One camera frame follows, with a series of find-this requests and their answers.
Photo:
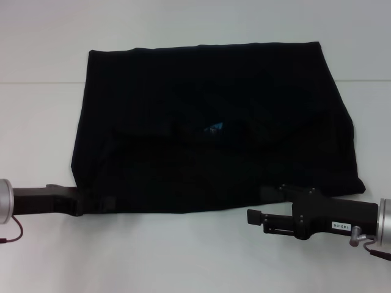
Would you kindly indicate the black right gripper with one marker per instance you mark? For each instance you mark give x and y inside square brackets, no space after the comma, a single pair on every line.
[336,216]

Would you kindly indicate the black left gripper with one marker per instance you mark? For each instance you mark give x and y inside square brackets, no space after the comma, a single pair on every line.
[46,201]

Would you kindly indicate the black shirt with FREE print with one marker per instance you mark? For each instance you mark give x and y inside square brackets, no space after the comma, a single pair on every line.
[214,137]

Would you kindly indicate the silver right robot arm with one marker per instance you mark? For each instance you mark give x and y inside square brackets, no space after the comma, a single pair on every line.
[385,222]

